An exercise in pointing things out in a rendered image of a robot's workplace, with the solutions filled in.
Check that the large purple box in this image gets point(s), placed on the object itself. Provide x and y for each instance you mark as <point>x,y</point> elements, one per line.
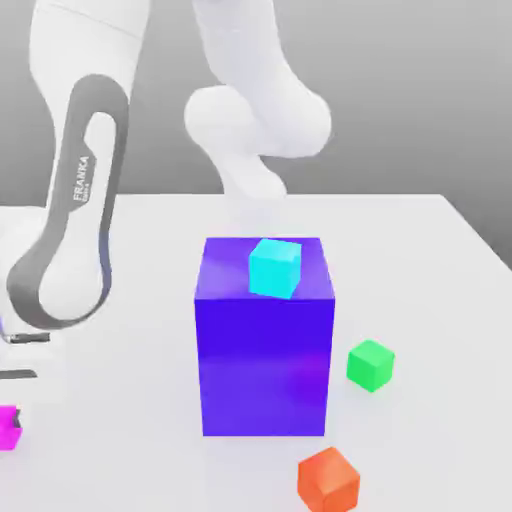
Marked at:
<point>264,368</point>

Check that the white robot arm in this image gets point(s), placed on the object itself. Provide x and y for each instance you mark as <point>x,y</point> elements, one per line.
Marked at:
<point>84,48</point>

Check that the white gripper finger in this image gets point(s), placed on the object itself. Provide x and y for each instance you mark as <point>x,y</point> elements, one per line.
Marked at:
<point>17,416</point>

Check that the small magenta cube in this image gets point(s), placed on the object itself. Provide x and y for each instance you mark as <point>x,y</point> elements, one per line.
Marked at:
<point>8,436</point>

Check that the small cyan cube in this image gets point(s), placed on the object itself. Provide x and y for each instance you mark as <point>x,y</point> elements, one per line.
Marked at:
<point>274,272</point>

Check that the small green cube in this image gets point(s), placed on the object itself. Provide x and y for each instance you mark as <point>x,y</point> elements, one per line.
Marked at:
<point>370,366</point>

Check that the small orange cube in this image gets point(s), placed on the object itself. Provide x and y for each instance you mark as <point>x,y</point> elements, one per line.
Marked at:
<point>328,482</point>

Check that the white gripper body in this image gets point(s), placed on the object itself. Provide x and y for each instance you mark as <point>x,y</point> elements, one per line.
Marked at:
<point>18,386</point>

